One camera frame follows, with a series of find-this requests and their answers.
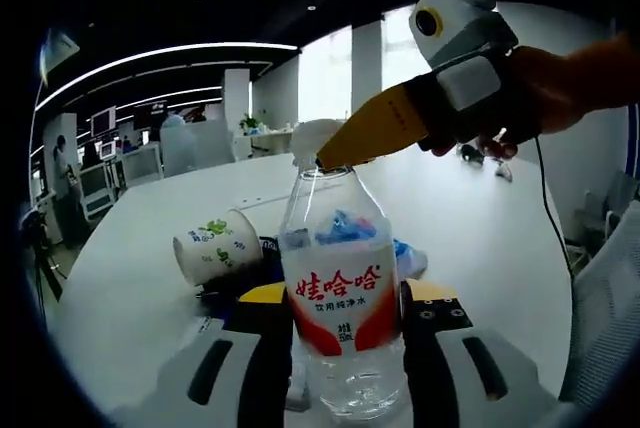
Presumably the black tripod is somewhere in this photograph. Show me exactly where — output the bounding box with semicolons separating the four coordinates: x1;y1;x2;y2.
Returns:
19;210;64;300

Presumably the white office chair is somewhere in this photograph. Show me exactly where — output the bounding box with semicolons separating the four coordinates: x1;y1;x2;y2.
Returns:
557;197;640;404

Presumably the pink monitor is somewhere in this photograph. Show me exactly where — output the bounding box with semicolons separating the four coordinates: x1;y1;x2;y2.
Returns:
90;105;118;136

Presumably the white printed paper cup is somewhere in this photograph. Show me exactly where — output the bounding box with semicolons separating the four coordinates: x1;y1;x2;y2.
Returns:
172;207;264;289

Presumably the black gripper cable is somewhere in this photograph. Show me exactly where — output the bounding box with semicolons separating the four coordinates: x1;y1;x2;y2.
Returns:
533;135;574;290

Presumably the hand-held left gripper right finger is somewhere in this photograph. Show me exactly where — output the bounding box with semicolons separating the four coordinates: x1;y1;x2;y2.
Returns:
399;280;562;428

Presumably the curved ceiling light strip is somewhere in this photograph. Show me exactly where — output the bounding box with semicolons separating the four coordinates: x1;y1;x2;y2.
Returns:
32;42;297;110

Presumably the blue tissue packet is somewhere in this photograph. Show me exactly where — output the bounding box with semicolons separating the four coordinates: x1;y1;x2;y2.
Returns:
392;236;430;280

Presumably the white partition panel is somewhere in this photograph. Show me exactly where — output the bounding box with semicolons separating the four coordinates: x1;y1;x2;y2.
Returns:
160;120;236;179

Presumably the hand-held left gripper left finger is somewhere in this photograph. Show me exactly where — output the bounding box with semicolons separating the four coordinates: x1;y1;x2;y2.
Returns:
149;281;295;428

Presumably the clear plastic water bottle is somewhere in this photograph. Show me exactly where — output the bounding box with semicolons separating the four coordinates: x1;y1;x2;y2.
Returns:
277;119;409;422

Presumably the white table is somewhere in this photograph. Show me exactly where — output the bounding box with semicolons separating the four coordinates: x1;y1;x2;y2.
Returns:
47;146;576;428

